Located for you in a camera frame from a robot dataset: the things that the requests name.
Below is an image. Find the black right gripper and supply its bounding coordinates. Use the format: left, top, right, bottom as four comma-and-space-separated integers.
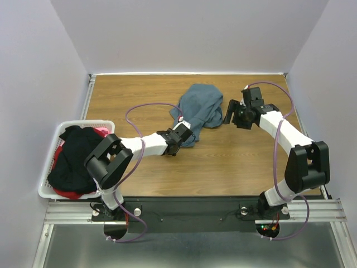
222, 99, 253, 130

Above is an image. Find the blue-grey t-shirt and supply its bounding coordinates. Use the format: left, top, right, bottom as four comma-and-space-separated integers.
170, 84, 223, 147

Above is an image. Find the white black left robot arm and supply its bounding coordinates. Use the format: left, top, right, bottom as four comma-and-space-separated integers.
84, 121, 193, 220

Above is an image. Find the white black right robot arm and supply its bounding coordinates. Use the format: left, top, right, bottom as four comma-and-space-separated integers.
223, 99, 330, 218

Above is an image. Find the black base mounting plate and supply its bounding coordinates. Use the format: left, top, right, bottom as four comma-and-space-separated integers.
91, 196, 290, 238

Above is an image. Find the black t-shirt in basket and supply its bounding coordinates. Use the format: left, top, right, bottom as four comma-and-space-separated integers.
47, 126, 106, 199

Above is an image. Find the red t-shirt in basket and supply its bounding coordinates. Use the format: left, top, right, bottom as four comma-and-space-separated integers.
47, 146, 96, 199

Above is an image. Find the white plastic laundry basket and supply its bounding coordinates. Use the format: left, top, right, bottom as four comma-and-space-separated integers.
38, 119, 115, 200

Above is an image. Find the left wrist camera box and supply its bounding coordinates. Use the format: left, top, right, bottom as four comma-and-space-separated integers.
173, 119, 191, 130

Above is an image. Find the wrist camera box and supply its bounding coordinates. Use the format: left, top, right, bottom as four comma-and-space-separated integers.
242, 87, 264, 108
173, 119, 191, 130

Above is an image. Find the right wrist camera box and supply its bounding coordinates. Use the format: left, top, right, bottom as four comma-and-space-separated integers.
242, 87, 264, 108

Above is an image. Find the aluminium left side rail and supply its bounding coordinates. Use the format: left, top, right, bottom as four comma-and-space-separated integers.
79, 74, 97, 120

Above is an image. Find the aluminium front frame rail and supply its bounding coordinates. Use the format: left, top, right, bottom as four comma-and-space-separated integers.
44, 199, 347, 225

